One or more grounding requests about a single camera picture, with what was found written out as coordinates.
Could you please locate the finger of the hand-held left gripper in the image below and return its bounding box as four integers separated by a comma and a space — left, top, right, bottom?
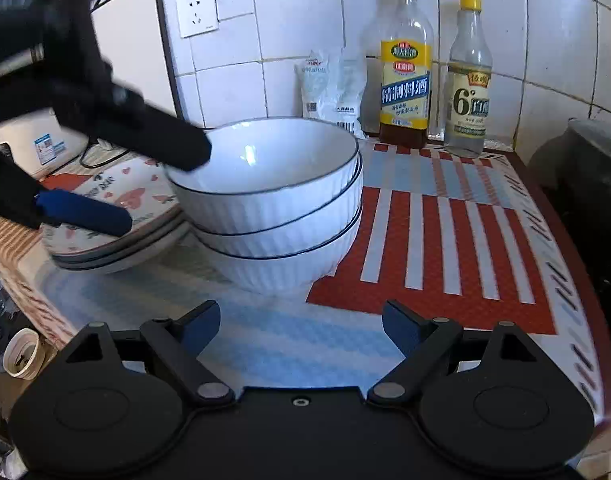
92, 80, 214, 172
0, 140, 134, 237

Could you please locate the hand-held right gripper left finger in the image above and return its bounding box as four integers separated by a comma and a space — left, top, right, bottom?
68, 300, 236, 406

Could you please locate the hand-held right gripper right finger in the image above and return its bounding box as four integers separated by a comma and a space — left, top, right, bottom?
368, 300, 536, 406

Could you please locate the white dark rimmed plate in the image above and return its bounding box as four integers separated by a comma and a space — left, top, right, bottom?
48, 212, 191, 267
55, 222, 193, 276

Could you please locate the white pink printed plate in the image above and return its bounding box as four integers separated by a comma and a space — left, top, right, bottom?
40, 157, 186, 257

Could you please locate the white ribbed bowl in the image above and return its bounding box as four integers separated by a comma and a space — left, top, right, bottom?
172, 152, 365, 251
192, 200, 363, 297
162, 117, 361, 208

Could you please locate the white board black edge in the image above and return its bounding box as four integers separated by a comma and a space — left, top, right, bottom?
90, 0, 183, 121

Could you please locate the white rice cooker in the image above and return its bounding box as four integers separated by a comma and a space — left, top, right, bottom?
0, 107, 91, 181

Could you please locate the striped red blue tablecloth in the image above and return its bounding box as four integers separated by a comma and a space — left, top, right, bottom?
0, 137, 611, 421

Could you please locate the white salt packet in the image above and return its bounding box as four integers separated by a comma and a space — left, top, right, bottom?
300, 50, 343, 118

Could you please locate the clear plastic packet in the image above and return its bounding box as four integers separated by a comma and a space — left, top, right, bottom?
330, 50, 369, 138

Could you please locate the clear vinegar bottle yellow cap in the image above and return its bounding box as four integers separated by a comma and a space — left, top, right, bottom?
443, 0, 495, 157

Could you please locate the yellow label cooking wine bottle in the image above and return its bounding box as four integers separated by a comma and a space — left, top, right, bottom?
360, 0, 435, 150

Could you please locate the black pot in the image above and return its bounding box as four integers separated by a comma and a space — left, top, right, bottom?
528, 117, 611, 351

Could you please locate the black power cable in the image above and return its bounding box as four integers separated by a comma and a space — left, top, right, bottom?
80, 135, 136, 170

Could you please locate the white wall socket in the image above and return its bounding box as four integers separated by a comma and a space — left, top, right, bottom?
176, 0, 220, 40

